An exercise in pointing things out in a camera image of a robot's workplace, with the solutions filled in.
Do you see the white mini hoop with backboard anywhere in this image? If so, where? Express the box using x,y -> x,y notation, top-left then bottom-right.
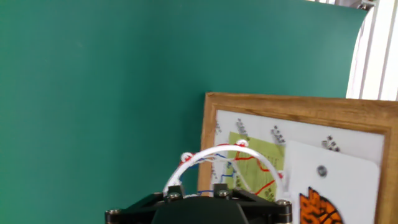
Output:
162,139 -> 382,224

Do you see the wooden picture frame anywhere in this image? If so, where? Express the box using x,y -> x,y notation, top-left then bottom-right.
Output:
197,91 -> 398,224

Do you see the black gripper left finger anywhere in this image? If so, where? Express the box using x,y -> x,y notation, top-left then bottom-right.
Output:
104,185 -> 185,224

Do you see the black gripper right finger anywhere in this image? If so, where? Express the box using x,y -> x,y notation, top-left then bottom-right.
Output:
213,182 -> 294,224

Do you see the green table mat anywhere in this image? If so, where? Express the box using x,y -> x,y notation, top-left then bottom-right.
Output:
0,0 -> 369,224

